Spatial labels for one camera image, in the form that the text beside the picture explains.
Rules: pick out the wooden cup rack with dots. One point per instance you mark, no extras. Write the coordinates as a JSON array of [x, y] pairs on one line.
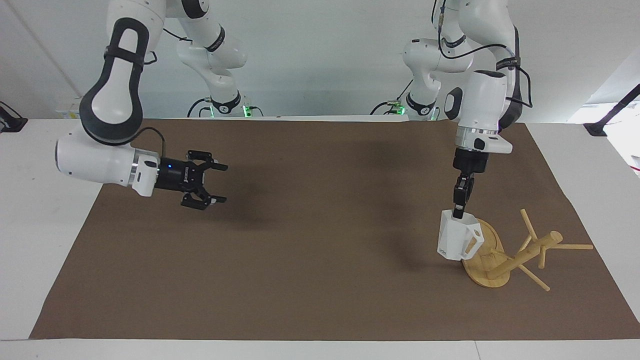
[[485, 272]]

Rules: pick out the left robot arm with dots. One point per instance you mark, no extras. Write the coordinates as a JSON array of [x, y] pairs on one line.
[[482, 95]]

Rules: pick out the black stand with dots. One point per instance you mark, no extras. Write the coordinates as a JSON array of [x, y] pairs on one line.
[[612, 112], [11, 121]]

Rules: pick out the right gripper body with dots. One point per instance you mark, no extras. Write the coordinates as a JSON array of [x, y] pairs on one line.
[[172, 175]]

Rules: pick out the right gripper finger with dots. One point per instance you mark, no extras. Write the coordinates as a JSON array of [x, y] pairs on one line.
[[197, 199], [204, 161]]

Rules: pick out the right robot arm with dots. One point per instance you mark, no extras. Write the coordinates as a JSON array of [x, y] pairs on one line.
[[117, 95]]

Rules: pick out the white angular cup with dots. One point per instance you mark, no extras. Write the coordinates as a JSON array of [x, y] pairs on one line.
[[454, 237]]

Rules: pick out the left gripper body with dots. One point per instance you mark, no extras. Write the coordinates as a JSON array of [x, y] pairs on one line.
[[470, 161]]

